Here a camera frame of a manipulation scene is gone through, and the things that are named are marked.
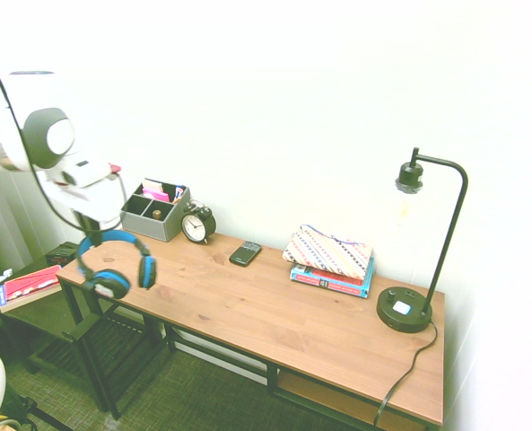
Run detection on pink sticky note pad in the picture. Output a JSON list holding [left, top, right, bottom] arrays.
[[141, 187, 171, 204]]

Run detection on black lamp power cable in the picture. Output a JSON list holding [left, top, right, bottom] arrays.
[[372, 317, 440, 428]]

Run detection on grey desk organizer box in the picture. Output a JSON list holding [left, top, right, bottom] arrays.
[[118, 177, 192, 244]]

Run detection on wooden desk with black frame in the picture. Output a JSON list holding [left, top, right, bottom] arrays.
[[56, 229, 447, 431]]

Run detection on blue paperback book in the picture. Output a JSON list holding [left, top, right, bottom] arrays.
[[291, 256, 378, 298]]

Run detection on striped fabric pouch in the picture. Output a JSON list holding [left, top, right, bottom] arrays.
[[282, 223, 375, 282]]

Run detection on blue and black headphones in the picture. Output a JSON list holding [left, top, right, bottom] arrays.
[[74, 227, 160, 301]]

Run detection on black mobile phone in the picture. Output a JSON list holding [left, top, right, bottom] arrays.
[[228, 240, 264, 268]]

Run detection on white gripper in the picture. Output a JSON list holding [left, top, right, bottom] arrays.
[[42, 178, 124, 247]]

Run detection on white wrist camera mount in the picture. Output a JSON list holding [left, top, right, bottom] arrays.
[[62, 154, 123, 189]]

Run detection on black side table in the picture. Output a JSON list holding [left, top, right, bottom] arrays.
[[0, 241, 169, 419]]

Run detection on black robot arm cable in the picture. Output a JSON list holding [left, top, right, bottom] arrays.
[[0, 43, 130, 235]]

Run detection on black twin-bell alarm clock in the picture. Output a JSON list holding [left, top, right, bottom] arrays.
[[180, 198, 218, 245]]

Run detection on red book with white stripes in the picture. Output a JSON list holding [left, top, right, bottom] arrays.
[[0, 264, 65, 314]]

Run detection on red paperback book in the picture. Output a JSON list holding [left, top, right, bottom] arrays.
[[290, 268, 371, 299]]

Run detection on black desk lamp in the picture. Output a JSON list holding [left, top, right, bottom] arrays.
[[375, 146, 470, 335]]

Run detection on small black electronic box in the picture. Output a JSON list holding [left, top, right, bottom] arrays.
[[45, 242, 82, 267]]

